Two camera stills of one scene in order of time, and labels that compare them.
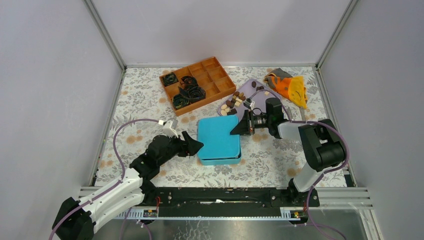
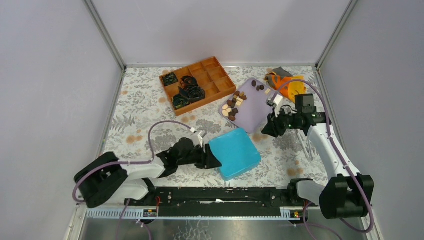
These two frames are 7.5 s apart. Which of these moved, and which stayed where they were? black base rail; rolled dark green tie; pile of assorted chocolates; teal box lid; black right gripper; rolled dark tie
Moved: teal box lid; black right gripper
Stayed: pile of assorted chocolates; black base rail; rolled dark green tie; rolled dark tie
